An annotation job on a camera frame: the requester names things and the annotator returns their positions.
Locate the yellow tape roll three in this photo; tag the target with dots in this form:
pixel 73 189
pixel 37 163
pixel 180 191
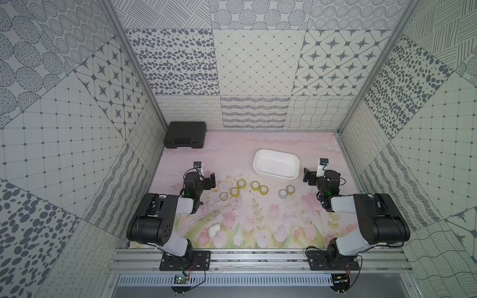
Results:
pixel 241 184

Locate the yellow tape roll four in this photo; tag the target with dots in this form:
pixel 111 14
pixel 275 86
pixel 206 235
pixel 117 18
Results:
pixel 255 186

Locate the yellow tape roll one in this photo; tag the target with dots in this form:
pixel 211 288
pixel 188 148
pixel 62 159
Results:
pixel 224 196

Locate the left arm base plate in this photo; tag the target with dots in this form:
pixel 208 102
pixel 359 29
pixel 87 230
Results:
pixel 197 260

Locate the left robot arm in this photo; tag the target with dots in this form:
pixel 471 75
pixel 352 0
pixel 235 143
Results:
pixel 153 221

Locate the aluminium rail frame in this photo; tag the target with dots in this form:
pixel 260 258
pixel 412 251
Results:
pixel 382 260

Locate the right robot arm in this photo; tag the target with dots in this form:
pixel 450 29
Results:
pixel 380 223

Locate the circuit board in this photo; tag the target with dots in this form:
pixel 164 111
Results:
pixel 180 279
pixel 340 280

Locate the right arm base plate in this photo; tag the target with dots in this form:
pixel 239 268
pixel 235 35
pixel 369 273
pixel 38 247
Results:
pixel 321 261

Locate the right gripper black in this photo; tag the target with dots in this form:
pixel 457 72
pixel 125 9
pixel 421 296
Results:
pixel 310 176

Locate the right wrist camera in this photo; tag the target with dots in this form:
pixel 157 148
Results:
pixel 322 166

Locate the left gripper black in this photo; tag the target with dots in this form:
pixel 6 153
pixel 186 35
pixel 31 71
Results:
pixel 208 180

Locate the yellow tape roll two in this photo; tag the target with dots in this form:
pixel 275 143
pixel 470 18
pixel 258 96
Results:
pixel 234 192

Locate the white pipe elbow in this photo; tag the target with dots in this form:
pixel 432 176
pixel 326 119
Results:
pixel 214 230

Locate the right circuit board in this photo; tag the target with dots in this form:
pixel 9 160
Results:
pixel 340 280

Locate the clear tape roll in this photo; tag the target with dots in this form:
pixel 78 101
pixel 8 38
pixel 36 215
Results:
pixel 282 194

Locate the yellow tape roll six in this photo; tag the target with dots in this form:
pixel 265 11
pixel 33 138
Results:
pixel 290 190

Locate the white storage box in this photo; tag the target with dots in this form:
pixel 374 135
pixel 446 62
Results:
pixel 276 164

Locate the yellow tape roll five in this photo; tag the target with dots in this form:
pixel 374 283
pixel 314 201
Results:
pixel 263 190

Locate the black tool case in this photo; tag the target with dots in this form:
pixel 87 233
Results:
pixel 185 134

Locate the left circuit board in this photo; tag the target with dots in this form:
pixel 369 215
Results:
pixel 180 279

